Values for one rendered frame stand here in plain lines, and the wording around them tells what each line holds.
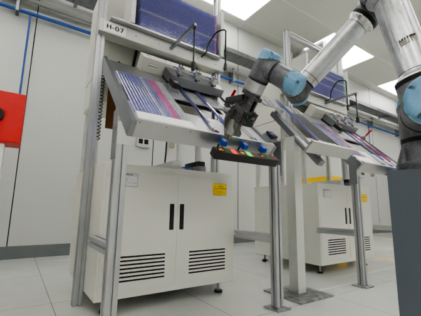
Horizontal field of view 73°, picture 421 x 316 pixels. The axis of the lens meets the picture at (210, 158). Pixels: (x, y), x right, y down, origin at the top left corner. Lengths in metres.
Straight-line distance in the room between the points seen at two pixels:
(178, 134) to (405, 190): 0.74
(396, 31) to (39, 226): 2.73
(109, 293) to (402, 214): 0.88
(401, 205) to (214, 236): 0.88
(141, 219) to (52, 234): 1.67
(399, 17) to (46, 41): 2.86
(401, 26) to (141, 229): 1.16
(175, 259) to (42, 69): 2.27
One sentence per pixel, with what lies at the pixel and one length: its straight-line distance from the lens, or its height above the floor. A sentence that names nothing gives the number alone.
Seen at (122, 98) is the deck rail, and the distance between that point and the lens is 1.17.
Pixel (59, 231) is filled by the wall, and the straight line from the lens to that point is 2.91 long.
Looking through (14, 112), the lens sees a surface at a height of 0.72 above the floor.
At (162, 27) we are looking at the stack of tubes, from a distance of 1.79.
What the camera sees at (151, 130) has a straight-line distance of 1.04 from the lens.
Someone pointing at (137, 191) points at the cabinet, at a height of 0.50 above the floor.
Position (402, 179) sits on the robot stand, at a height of 0.52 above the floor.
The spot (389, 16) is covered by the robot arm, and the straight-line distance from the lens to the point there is 1.01.
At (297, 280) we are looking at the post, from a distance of 1.65.
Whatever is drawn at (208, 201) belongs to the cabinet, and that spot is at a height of 0.47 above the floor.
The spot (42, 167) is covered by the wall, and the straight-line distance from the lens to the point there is 2.91.
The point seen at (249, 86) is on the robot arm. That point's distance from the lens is 1.05.
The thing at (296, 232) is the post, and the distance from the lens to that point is 1.61.
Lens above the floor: 0.44
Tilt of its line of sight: 10 degrees up
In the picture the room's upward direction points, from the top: 1 degrees clockwise
